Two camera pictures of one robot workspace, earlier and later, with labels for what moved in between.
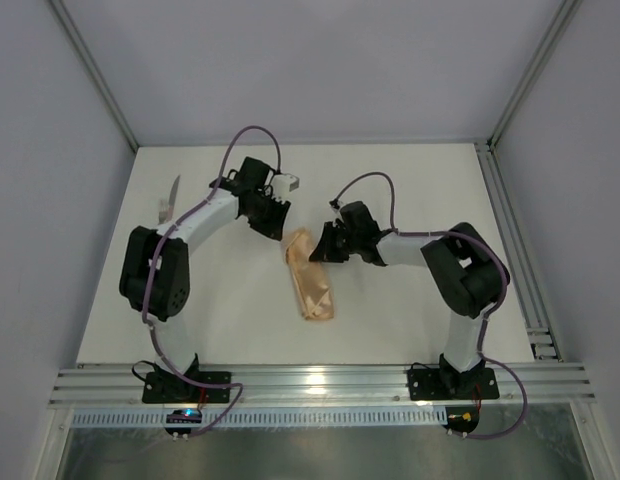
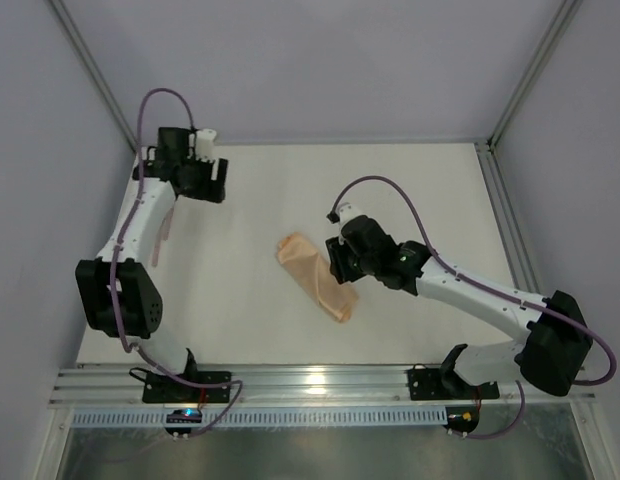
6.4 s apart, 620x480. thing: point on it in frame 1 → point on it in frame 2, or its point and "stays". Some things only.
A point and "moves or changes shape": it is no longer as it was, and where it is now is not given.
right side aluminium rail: [515, 252] stays
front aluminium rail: [319, 387] stays
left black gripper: [263, 206] → [216, 180]
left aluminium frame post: [96, 73] stays
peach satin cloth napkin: [310, 280] moves or changes shape
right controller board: [462, 419] stays
